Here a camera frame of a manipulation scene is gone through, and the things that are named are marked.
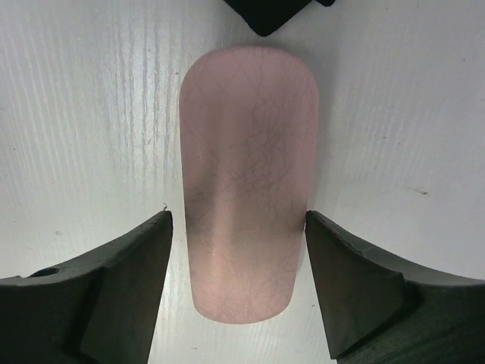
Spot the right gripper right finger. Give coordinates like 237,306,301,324
305,211,484,363

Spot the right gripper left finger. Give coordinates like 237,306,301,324
1,211,174,363

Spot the black folded cloth pouch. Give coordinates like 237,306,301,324
224,0,336,37

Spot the pink glasses case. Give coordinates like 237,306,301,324
179,46,319,325

